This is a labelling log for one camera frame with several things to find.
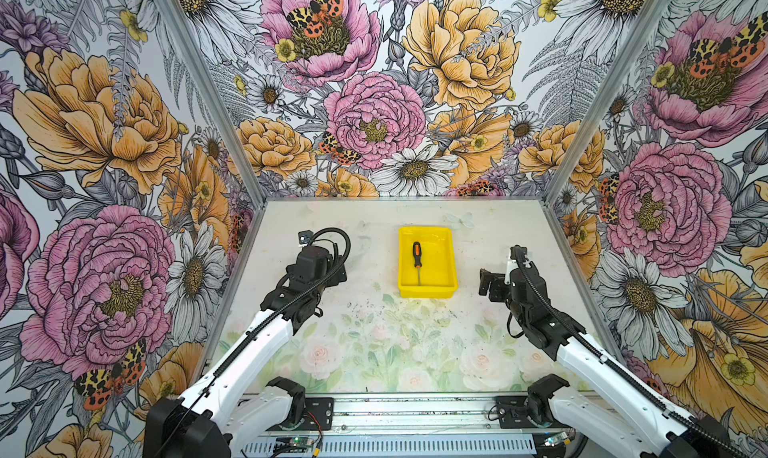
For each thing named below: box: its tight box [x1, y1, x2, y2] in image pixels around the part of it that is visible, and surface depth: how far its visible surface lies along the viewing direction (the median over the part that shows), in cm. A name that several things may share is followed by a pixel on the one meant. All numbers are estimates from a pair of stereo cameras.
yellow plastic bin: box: [397, 227, 458, 299], surface depth 101 cm
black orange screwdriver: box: [413, 241, 422, 286], surface depth 105 cm
